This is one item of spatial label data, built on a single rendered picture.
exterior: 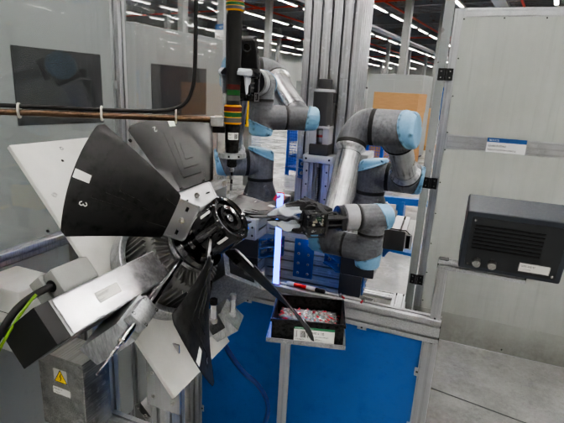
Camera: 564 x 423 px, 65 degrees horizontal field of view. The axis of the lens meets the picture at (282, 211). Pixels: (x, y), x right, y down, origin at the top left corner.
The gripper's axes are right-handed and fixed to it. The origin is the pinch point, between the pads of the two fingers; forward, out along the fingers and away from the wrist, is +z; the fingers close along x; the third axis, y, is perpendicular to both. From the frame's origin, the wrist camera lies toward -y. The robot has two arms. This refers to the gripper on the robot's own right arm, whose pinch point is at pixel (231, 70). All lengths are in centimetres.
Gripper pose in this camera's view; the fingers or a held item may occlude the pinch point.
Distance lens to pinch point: 109.5
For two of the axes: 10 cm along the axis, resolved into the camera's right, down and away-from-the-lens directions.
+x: -9.8, -1.0, 1.9
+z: -2.1, 2.4, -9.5
